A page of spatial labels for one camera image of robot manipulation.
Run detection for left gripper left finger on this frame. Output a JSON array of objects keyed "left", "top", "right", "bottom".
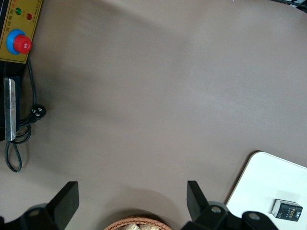
[{"left": 0, "top": 181, "right": 80, "bottom": 230}]

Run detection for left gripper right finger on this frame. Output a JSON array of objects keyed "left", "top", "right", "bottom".
[{"left": 181, "top": 180, "right": 279, "bottom": 230}]

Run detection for beige plastic tray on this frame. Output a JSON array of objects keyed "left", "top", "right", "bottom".
[{"left": 224, "top": 150, "right": 307, "bottom": 230}]

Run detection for round brown wicker basket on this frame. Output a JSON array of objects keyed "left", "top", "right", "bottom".
[{"left": 104, "top": 216, "right": 173, "bottom": 230}]

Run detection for small black box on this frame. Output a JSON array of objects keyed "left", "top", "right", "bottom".
[{"left": 271, "top": 198, "right": 304, "bottom": 219}]

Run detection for silver metal strip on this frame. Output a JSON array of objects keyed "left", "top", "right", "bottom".
[{"left": 3, "top": 77, "right": 18, "bottom": 142}]

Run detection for yellow emergency stop box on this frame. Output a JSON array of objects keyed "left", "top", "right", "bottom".
[{"left": 0, "top": 0, "right": 44, "bottom": 142}]

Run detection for black cable with plug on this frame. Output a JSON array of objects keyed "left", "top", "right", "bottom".
[{"left": 4, "top": 57, "right": 47, "bottom": 173}]

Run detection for black floor cables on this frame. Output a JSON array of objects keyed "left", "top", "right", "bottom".
[{"left": 273, "top": 0, "right": 307, "bottom": 8}]

